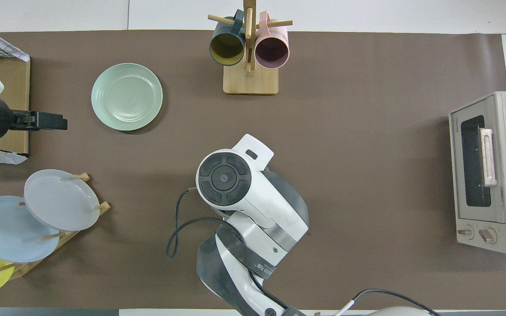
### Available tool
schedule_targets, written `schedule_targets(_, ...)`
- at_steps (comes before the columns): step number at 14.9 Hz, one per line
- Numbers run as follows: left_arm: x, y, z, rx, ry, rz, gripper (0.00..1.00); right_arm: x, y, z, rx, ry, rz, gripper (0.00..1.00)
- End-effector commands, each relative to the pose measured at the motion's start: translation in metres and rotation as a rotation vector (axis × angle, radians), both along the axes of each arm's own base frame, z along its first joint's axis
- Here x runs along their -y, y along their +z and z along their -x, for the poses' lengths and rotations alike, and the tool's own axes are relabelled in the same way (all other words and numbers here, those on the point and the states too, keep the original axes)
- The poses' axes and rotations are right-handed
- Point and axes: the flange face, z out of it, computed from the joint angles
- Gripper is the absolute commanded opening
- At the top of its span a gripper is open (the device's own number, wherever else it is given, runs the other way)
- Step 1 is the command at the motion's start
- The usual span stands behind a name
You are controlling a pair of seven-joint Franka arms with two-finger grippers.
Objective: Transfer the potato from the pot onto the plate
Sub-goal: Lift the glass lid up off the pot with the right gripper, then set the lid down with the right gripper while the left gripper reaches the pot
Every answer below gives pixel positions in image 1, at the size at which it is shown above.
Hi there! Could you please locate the mint green plate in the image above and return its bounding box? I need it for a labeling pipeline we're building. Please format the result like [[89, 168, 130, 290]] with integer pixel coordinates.
[[91, 63, 164, 132]]

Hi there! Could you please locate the black cable white plug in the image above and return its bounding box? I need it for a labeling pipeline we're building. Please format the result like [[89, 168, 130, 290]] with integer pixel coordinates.
[[334, 288, 439, 316]]

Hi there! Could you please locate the wooden plate rack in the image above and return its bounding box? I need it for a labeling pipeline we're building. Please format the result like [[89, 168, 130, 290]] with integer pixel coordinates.
[[0, 172, 111, 280]]

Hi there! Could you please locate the black wire basket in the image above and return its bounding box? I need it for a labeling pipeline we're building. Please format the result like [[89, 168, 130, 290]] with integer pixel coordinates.
[[0, 36, 22, 61]]

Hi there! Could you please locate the wooden mug tree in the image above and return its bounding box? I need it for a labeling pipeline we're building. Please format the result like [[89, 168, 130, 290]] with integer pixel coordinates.
[[208, 0, 293, 95]]

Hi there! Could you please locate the pink ribbed mug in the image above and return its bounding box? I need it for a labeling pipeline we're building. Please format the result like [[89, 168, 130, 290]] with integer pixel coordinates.
[[254, 11, 290, 69]]

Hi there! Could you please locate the dark teal mug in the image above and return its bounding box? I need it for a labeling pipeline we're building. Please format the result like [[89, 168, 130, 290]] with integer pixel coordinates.
[[209, 10, 246, 67]]

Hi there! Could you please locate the brown table mat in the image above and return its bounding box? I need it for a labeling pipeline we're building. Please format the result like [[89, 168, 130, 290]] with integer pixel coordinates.
[[0, 30, 506, 310]]

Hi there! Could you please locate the grey plate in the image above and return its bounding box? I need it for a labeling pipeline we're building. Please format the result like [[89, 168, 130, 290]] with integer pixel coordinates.
[[24, 169, 101, 232]]

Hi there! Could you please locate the light blue plate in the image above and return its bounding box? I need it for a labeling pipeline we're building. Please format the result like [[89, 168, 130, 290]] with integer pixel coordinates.
[[0, 195, 60, 263]]

